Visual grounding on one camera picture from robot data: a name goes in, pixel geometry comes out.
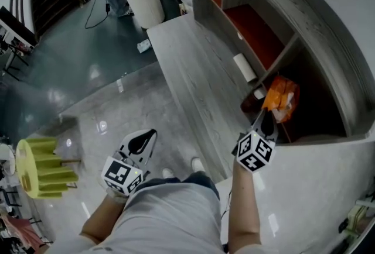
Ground person's dark trousers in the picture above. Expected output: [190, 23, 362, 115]
[140, 171, 220, 201]

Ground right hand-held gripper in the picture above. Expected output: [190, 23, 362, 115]
[233, 109, 279, 173]

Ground white paper roll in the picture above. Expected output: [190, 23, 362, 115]
[233, 53, 258, 83]

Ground grey wood-grain bench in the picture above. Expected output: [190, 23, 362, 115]
[146, 12, 266, 182]

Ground round table with green cloth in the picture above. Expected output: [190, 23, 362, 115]
[15, 137, 80, 200]

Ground grey wooden shelf unit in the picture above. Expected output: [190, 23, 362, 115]
[187, 0, 375, 145]

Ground white curved counter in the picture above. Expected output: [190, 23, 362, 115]
[216, 135, 375, 250]

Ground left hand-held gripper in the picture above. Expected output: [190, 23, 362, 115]
[101, 129, 158, 197]

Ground black metal frame table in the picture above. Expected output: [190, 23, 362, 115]
[0, 6, 38, 81]

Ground orange snack bag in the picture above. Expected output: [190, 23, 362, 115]
[261, 75, 301, 123]

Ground person's left forearm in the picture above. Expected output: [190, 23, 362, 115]
[80, 188, 132, 245]

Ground green and white device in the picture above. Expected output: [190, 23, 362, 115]
[338, 199, 375, 248]

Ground person's right forearm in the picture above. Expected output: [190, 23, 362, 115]
[227, 163, 262, 254]

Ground person's light grey shirt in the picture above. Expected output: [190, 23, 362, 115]
[43, 178, 226, 254]

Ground person's right white shoe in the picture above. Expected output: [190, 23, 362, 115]
[190, 157, 206, 173]

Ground white round side table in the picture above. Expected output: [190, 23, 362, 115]
[0, 143, 16, 176]

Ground black cable by pedestal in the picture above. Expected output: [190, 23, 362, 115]
[84, 0, 111, 30]

